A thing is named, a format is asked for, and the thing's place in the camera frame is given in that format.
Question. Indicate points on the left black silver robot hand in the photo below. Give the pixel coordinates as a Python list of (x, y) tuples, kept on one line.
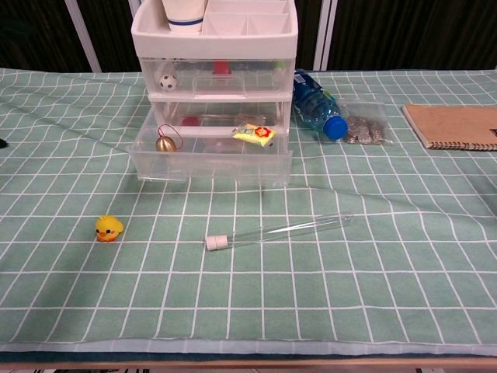
[(2, 143)]

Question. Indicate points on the yellow duck toy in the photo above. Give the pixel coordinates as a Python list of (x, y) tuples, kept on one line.
[(109, 229)]

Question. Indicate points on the clear drawer with bell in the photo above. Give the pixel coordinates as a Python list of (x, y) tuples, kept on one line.
[(217, 167)]

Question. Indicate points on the clear drawer with soccer ball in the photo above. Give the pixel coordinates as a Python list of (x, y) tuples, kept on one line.
[(260, 81)]

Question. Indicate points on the small soccer ball toy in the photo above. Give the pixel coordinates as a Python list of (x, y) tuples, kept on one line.
[(168, 82)]

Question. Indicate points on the small red item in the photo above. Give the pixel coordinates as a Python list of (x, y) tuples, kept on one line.
[(191, 120)]

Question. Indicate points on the white paper cup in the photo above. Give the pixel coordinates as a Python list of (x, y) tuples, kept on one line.
[(184, 15)]

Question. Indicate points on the red toy piece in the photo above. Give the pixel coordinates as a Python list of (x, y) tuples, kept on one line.
[(221, 67)]

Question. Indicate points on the dark blue under cloth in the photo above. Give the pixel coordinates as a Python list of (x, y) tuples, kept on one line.
[(116, 358)]

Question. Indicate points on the yellow snack packet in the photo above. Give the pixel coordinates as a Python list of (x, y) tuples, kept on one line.
[(254, 134)]

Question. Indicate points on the glass test tube white stopper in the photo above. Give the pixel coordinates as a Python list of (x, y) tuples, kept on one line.
[(272, 233)]

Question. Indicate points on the green white small tube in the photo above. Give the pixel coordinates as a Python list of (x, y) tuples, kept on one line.
[(279, 67)]

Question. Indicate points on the blue plastic water bottle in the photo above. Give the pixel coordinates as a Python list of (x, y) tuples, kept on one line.
[(314, 107)]

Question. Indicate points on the clear bag of coins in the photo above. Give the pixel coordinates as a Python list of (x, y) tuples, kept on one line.
[(365, 130)]

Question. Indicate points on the green checked tablecloth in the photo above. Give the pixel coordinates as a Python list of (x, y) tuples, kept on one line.
[(349, 272)]

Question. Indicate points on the black pleated curtain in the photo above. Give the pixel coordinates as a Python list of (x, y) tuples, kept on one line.
[(407, 31)]

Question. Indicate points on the brown spiral notebook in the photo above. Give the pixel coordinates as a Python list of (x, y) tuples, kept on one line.
[(450, 126)]

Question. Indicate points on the white partition post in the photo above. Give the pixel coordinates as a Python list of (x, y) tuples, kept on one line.
[(83, 35), (324, 35)]

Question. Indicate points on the white plastic drawer unit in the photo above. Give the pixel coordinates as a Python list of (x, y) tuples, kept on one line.
[(213, 42)]

